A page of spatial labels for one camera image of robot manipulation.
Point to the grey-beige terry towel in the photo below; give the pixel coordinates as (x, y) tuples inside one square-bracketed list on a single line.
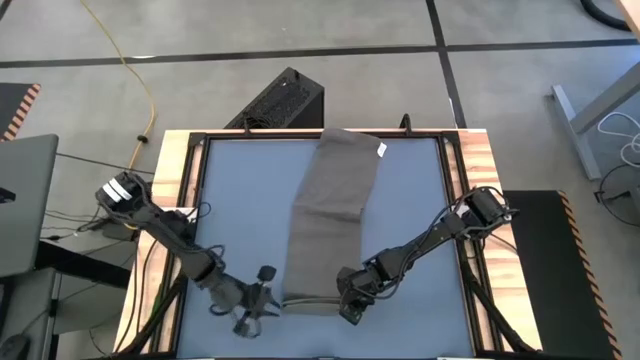
[(330, 210)]

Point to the light wooden desk top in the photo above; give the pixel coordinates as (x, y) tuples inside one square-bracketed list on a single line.
[(634, 15)]

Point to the grey cabinet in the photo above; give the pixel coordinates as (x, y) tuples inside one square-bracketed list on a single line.
[(25, 310)]

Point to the grey laptop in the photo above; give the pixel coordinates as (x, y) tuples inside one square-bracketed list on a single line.
[(25, 200)]

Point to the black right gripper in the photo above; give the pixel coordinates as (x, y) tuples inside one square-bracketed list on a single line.
[(357, 287)]

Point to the black hazard-striped ramp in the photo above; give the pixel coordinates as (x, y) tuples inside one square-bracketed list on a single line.
[(560, 280), (12, 105)]

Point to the black computer mouse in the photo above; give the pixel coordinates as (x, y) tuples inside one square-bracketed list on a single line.
[(12, 347)]

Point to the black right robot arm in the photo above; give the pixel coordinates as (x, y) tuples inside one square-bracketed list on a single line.
[(435, 232)]

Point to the black computer tower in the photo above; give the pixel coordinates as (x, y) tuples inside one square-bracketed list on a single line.
[(285, 100)]

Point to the black clamp hook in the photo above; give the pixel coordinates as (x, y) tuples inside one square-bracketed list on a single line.
[(407, 125), (246, 127)]

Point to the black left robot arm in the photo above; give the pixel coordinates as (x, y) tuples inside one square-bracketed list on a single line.
[(165, 225)]

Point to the grey metal desk frame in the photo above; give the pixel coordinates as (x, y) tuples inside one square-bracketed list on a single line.
[(575, 135)]

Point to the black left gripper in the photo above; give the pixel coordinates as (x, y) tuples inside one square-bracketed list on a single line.
[(240, 300)]

